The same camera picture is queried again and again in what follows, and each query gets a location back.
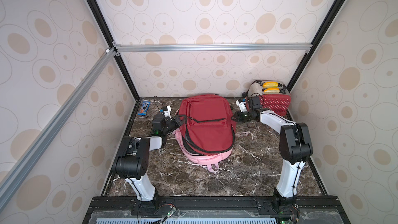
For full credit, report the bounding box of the red backpack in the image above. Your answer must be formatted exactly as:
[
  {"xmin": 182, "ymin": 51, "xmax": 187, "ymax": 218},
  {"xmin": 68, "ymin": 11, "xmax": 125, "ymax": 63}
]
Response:
[{"xmin": 178, "ymin": 94, "xmax": 236, "ymax": 156}]

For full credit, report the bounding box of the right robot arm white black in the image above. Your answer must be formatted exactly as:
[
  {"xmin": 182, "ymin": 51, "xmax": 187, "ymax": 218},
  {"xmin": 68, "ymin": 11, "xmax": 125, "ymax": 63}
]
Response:
[{"xmin": 232, "ymin": 109, "xmax": 313, "ymax": 213}]

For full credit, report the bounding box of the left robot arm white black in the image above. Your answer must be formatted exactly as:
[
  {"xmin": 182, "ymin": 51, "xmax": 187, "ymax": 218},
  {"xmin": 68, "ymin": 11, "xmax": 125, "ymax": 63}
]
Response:
[{"xmin": 112, "ymin": 114, "xmax": 187, "ymax": 203}]

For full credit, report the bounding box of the pink backpack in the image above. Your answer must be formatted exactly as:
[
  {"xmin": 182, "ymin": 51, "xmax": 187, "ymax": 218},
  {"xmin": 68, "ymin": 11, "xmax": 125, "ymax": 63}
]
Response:
[{"xmin": 173, "ymin": 129, "xmax": 232, "ymax": 173}]

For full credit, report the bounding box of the blue candy packet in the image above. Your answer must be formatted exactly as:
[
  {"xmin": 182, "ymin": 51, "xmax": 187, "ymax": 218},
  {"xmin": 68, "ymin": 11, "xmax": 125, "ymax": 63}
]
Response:
[{"xmin": 137, "ymin": 101, "xmax": 151, "ymax": 116}]

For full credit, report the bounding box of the front yellow toast slice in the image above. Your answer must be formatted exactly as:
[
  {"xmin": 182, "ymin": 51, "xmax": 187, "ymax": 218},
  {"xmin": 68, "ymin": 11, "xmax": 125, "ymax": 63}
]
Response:
[{"xmin": 263, "ymin": 88, "xmax": 280, "ymax": 94}]

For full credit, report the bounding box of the yellow toast slice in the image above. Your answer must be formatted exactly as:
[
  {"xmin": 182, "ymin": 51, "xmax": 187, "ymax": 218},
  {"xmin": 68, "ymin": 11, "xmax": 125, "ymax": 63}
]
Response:
[
  {"xmin": 262, "ymin": 82, "xmax": 281, "ymax": 88},
  {"xmin": 263, "ymin": 88, "xmax": 280, "ymax": 94}
]

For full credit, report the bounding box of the red polka dot toaster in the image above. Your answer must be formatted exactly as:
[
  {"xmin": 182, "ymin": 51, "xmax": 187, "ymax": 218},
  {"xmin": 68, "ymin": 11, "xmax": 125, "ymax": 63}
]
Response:
[{"xmin": 242, "ymin": 80, "xmax": 291, "ymax": 116}]

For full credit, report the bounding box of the rear yellow toast slice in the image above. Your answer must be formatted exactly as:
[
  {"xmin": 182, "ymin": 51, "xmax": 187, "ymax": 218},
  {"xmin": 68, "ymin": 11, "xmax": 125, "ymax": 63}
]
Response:
[{"xmin": 262, "ymin": 82, "xmax": 281, "ymax": 88}]

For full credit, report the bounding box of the horizontal aluminium bar rear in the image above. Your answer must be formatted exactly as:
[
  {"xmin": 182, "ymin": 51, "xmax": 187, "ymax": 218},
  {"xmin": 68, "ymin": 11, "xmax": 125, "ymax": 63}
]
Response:
[{"xmin": 116, "ymin": 43, "xmax": 313, "ymax": 52}]

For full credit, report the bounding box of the diagonal aluminium bar left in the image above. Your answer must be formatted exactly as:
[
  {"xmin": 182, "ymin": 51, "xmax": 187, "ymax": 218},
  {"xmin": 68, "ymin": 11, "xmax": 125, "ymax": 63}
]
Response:
[{"xmin": 1, "ymin": 48, "xmax": 116, "ymax": 211}]

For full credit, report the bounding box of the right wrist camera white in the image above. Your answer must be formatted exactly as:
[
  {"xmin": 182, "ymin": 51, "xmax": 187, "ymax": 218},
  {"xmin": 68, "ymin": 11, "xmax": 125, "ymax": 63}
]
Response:
[{"xmin": 236, "ymin": 99, "xmax": 248, "ymax": 113}]

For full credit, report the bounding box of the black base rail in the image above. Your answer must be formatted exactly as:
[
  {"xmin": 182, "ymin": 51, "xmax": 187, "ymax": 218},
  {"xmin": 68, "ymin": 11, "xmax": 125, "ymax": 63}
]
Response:
[{"xmin": 83, "ymin": 196, "xmax": 350, "ymax": 224}]

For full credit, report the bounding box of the black frame post left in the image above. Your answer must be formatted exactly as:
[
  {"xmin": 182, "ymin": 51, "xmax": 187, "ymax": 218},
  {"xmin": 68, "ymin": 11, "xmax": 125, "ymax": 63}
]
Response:
[{"xmin": 86, "ymin": 0, "xmax": 140, "ymax": 101}]

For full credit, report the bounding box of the black frame post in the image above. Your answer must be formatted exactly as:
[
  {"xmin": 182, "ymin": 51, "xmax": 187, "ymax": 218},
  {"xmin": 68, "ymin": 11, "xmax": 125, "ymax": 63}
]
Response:
[
  {"xmin": 86, "ymin": 0, "xmax": 140, "ymax": 101},
  {"xmin": 287, "ymin": 0, "xmax": 346, "ymax": 91}
]

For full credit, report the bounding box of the black frame post right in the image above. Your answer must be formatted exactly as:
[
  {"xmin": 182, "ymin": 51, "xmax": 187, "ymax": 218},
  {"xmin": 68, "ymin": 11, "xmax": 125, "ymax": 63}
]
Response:
[{"xmin": 287, "ymin": 0, "xmax": 346, "ymax": 91}]

